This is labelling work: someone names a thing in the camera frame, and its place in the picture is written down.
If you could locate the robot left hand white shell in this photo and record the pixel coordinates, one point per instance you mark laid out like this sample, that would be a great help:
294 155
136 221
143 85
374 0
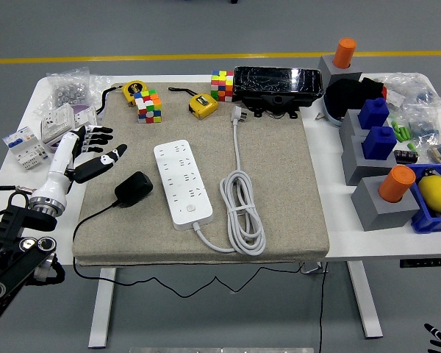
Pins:
60 165

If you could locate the black power adapter plug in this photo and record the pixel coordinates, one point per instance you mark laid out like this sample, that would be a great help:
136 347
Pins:
134 189

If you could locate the white power strip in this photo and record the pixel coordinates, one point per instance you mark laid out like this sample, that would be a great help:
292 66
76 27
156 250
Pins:
183 184

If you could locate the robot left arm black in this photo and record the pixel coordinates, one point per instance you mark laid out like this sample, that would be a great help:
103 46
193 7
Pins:
14 257

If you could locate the white blue circuit breaker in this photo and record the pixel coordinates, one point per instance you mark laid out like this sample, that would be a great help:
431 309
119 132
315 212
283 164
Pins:
24 147

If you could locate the purple tape roll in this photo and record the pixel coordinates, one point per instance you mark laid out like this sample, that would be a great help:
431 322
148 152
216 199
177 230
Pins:
81 109

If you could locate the clear bag of metal nuts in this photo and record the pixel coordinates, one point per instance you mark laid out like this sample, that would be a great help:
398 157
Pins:
68 90

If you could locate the black table control panel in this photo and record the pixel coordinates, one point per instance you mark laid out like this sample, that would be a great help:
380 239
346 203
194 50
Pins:
426 263

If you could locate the white table leg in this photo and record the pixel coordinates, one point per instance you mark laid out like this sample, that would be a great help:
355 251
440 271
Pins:
365 301
103 309

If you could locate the round yellow tape measure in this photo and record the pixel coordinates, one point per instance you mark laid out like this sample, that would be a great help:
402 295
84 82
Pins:
132 89

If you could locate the colourful cube with white squares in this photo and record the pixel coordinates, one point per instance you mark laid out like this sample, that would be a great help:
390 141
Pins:
148 106

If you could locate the blue plastic bin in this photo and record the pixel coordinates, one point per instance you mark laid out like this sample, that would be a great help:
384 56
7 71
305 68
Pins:
430 222

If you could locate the grey block with round hole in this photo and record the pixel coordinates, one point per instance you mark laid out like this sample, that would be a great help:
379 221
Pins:
330 70
382 217

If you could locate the yellow lemon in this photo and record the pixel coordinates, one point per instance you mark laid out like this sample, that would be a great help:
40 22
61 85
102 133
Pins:
437 193

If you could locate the square yellow tape measure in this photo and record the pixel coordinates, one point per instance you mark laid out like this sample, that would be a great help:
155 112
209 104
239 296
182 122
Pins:
203 106

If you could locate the orange cylinder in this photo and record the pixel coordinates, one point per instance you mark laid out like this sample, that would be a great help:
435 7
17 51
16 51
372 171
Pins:
396 184
344 53

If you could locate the colourful cube with yellow squares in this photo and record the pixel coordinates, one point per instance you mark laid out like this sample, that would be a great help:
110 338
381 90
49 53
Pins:
222 86

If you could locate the black electronic component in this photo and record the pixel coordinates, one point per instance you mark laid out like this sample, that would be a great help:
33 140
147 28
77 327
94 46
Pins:
406 157

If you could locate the grey block with square hole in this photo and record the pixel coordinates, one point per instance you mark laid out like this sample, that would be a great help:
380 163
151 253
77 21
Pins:
360 169
349 127

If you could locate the blue stepped block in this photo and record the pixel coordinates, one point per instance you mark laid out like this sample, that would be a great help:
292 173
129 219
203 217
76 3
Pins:
378 143
373 114

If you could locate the green cylinder pieces pile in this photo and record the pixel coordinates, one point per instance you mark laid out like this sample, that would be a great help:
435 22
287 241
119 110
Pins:
401 133

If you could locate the clear bag of blue parts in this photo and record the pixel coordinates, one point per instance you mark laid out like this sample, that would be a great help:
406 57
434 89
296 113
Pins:
422 127

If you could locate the grey-brown fabric mat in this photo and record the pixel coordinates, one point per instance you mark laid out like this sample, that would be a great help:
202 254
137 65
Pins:
279 184

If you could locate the black cracked-screen device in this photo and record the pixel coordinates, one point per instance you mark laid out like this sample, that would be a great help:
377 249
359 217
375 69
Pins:
275 82

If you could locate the white round dish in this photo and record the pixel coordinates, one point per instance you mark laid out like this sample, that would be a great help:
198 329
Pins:
330 117

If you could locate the small metal piece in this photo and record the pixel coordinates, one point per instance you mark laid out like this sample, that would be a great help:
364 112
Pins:
319 117

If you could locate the large clear bag of parts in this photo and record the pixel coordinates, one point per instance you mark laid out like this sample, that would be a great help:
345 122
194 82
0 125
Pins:
408 86

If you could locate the black cloth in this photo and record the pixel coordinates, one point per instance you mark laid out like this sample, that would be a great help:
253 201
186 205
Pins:
347 95

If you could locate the large white wall socket panel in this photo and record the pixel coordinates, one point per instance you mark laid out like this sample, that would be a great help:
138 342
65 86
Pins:
55 121

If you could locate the small white wall socket panel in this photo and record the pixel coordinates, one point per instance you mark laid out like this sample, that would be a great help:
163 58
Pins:
85 117

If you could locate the metal bracket under table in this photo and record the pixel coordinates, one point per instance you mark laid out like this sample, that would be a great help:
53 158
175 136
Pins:
312 267

